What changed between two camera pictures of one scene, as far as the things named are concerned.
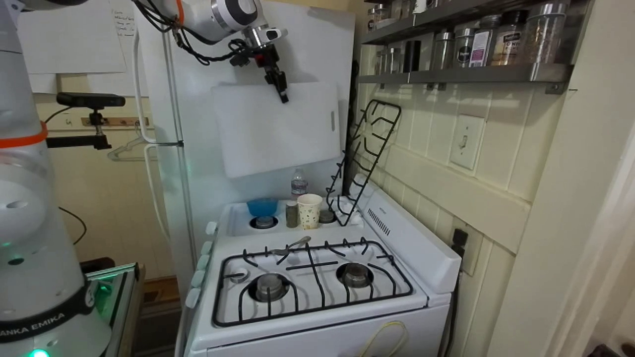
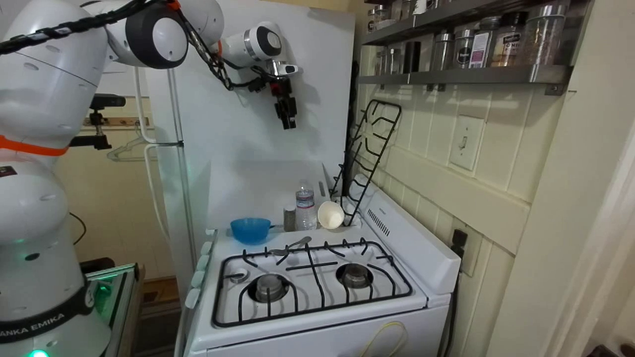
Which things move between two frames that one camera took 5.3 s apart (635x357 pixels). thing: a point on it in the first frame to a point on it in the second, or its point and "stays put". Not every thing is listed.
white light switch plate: (466, 143) stays put
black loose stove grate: (361, 159) stays put
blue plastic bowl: (262, 207) to (250, 230)
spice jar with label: (480, 48) stays put
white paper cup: (309, 211) to (329, 214)
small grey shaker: (291, 214) stays put
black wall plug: (458, 240) stays put
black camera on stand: (87, 99) stays put
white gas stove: (361, 286) stays put
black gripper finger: (281, 88) to (289, 111)
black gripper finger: (279, 84) to (281, 109)
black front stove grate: (297, 278) stays put
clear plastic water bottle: (297, 185) to (305, 216)
